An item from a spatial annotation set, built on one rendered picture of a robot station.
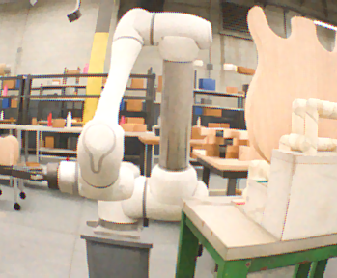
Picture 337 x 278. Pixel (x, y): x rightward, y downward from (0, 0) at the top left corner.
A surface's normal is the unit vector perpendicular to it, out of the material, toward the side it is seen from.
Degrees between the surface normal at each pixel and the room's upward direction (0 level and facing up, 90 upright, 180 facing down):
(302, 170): 90
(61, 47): 90
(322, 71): 90
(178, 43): 113
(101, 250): 90
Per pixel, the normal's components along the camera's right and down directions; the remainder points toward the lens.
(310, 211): 0.11, 0.06
